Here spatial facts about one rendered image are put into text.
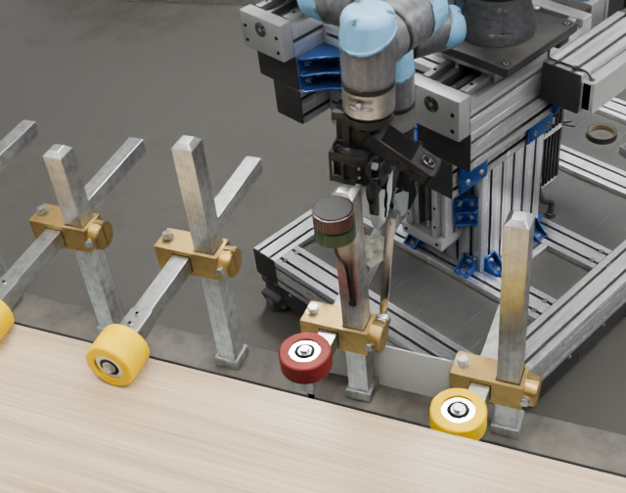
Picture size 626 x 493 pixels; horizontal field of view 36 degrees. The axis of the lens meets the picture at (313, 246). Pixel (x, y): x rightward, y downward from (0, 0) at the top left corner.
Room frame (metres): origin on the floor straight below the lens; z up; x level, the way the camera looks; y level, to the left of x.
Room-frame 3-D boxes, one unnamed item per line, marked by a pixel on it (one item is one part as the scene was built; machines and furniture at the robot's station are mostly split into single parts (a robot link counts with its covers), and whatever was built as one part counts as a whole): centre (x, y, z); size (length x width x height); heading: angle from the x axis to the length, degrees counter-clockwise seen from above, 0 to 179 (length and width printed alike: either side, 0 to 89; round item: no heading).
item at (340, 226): (1.05, -0.03, 1.13); 0.06 x 0.06 x 0.02
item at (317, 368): (1.01, 0.03, 0.85); 0.08 x 0.08 x 0.11
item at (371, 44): (1.16, -0.11, 1.32); 0.09 x 0.08 x 0.11; 137
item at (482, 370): (0.99, -0.26, 0.80); 0.13 x 0.06 x 0.05; 63
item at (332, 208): (1.05, -0.03, 1.03); 0.06 x 0.06 x 0.22; 63
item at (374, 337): (1.10, -0.03, 0.85); 0.13 x 0.06 x 0.05; 63
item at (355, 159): (1.16, -0.09, 1.16); 0.09 x 0.08 x 0.12; 63
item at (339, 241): (1.05, -0.03, 1.10); 0.06 x 0.06 x 0.02
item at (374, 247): (1.27, -0.10, 0.87); 0.09 x 0.07 x 0.02; 153
